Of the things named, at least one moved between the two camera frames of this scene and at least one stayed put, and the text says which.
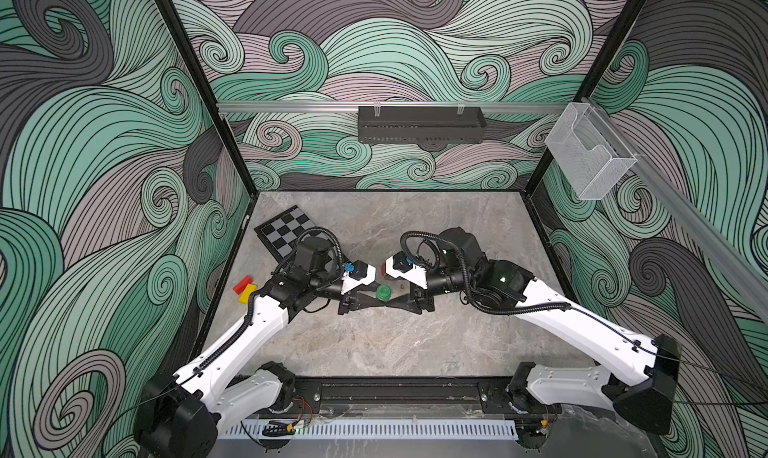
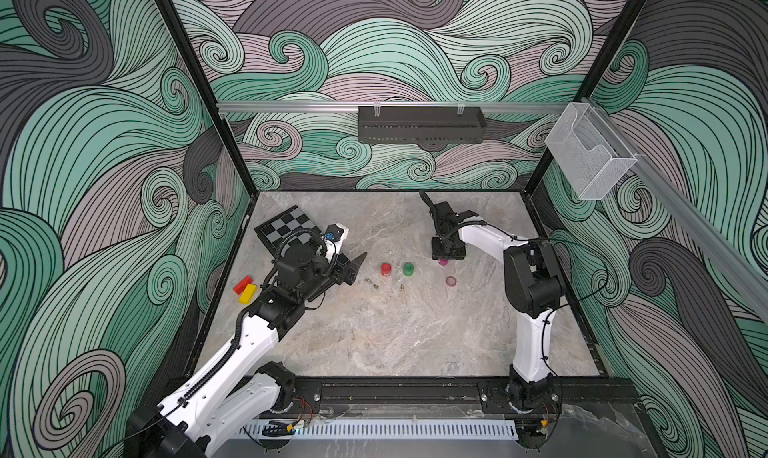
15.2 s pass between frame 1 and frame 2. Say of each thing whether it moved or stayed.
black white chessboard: stayed
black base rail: stayed
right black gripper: moved
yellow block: stayed
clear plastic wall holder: stayed
